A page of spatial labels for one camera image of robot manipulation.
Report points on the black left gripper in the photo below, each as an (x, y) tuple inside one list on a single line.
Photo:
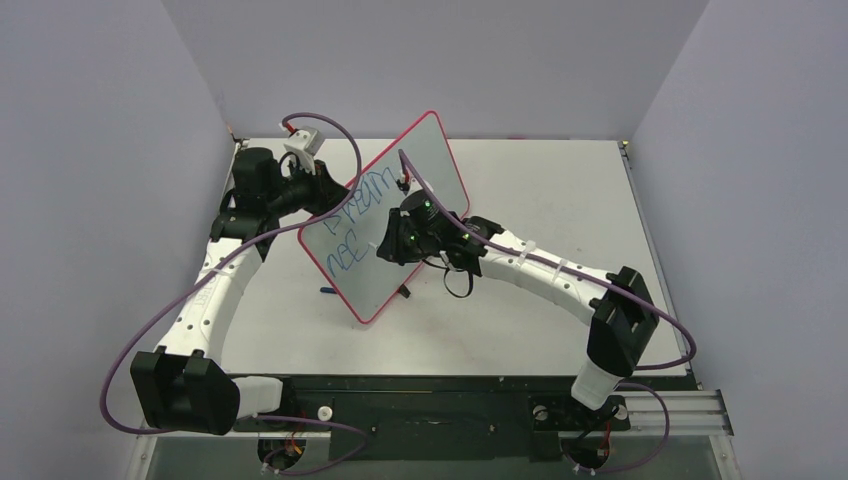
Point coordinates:
[(328, 195)]

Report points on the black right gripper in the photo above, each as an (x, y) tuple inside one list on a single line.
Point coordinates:
[(394, 240)]

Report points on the red-framed whiteboard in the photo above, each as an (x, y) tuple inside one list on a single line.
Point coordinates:
[(344, 246)]

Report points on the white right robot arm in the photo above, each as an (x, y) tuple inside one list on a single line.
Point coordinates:
[(615, 306)]

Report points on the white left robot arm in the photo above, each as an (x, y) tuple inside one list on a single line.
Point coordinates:
[(181, 385)]

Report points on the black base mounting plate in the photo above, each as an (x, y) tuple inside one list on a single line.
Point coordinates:
[(443, 417)]

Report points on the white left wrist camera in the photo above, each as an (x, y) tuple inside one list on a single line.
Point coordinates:
[(305, 144)]

